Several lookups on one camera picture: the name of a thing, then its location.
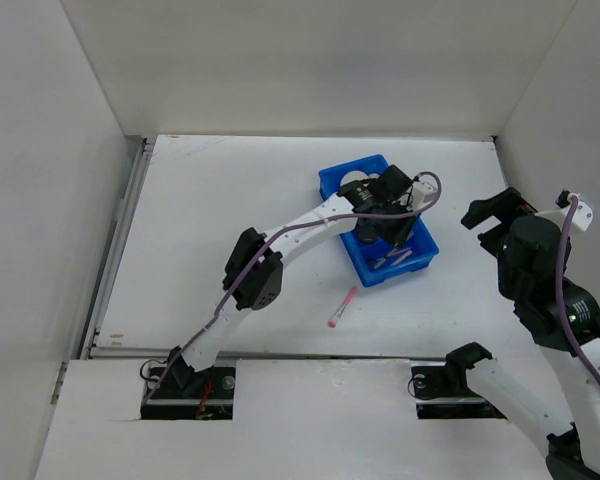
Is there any grey handle makeup brush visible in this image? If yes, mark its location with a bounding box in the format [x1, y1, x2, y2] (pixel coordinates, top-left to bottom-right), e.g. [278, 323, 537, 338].
[372, 249, 406, 270]

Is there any pink handle makeup brush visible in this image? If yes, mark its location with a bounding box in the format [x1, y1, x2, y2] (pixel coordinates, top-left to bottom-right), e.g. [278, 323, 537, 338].
[327, 286, 358, 328]

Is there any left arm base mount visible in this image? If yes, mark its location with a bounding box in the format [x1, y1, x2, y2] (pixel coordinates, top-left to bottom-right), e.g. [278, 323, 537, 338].
[140, 359, 236, 421]

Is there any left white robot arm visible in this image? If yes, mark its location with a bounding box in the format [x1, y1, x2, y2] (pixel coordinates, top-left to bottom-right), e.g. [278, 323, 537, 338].
[163, 165, 440, 397]

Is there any cream round powder puff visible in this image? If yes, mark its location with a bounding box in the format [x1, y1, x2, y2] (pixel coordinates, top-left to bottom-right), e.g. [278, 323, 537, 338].
[340, 170, 369, 186]

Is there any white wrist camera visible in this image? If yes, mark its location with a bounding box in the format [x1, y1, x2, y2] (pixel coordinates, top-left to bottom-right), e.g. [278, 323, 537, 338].
[556, 190, 594, 235]
[410, 181, 438, 210]

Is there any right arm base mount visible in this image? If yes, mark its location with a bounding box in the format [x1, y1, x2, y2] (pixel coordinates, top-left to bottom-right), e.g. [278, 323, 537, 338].
[407, 361, 506, 420]

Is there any blue compartment tray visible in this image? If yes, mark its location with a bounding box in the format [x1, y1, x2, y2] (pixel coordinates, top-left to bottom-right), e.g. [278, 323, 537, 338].
[318, 155, 439, 287]

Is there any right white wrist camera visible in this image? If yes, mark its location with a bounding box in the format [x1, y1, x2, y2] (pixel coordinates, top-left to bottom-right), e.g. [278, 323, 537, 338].
[556, 190, 594, 235]

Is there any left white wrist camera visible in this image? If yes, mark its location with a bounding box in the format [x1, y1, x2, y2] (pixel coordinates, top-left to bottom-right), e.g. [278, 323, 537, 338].
[410, 181, 438, 210]

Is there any pink lip pencil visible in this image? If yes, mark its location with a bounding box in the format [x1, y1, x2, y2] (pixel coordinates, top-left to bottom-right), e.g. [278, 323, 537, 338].
[392, 250, 412, 266]

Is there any left metal rail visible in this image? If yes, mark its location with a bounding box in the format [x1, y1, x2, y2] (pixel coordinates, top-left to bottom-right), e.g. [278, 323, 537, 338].
[72, 136, 157, 360]

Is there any black round compact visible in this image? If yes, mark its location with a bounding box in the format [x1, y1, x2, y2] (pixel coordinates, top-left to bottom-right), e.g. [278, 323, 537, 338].
[356, 226, 379, 245]

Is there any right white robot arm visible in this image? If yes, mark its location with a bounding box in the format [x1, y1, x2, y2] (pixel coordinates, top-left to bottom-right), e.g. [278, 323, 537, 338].
[443, 188, 600, 479]

